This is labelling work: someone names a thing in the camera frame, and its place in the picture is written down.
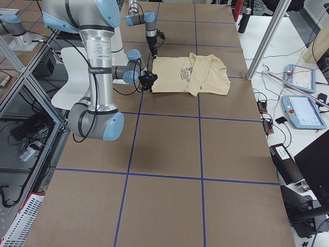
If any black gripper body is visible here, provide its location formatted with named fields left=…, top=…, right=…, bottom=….
left=145, top=29, right=165, bottom=50
left=138, top=72, right=158, bottom=89

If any beige long sleeve printed shirt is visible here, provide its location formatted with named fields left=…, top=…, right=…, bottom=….
left=152, top=53, right=230, bottom=97

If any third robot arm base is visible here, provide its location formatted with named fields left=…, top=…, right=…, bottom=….
left=1, top=14, right=37, bottom=52

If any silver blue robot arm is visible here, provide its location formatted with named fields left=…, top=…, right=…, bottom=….
left=125, top=1, right=166, bottom=59
left=43, top=1, right=158, bottom=140

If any white plastic chair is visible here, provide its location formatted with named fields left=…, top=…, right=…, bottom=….
left=51, top=47, right=90, bottom=110

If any red cylinder bottle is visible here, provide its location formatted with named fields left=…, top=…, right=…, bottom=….
left=233, top=0, right=244, bottom=22

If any black water bottle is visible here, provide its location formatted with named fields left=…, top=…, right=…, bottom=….
left=238, top=8, right=252, bottom=33

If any white power strip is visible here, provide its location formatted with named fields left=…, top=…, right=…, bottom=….
left=19, top=144, right=40, bottom=162

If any metal reacher grabber tool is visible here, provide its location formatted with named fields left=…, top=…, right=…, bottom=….
left=263, top=64, right=329, bottom=108

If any far blue teach pendant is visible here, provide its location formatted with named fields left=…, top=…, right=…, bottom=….
left=284, top=64, right=316, bottom=93

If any blue teach pendant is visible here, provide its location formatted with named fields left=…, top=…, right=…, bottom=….
left=284, top=64, right=316, bottom=93
left=281, top=95, right=327, bottom=130

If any near blue teach pendant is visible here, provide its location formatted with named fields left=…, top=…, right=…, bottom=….
left=281, top=95, right=327, bottom=130

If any black computer monitor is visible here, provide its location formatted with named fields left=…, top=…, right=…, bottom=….
left=294, top=131, right=328, bottom=205

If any black desk device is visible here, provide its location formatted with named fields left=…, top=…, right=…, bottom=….
left=269, top=144, right=328, bottom=238

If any white perforated basket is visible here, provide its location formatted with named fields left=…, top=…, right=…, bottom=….
left=1, top=192, right=45, bottom=247

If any aluminium frame post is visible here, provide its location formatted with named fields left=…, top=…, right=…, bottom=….
left=246, top=0, right=291, bottom=80

